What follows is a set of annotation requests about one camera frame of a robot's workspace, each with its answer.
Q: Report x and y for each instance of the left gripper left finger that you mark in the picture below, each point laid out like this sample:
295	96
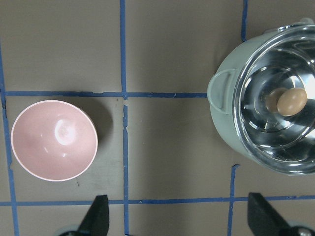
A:
96	220

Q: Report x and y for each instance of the pink bowl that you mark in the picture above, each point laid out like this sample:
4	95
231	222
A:
54	140

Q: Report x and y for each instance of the brown paper table mat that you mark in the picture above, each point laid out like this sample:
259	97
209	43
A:
140	69

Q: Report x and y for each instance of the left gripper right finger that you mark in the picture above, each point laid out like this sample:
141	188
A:
264	220

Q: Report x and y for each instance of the brown egg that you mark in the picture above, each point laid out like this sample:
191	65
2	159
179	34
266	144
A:
292	102

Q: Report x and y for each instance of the white electric pot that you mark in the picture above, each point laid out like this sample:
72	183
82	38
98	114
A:
244	92

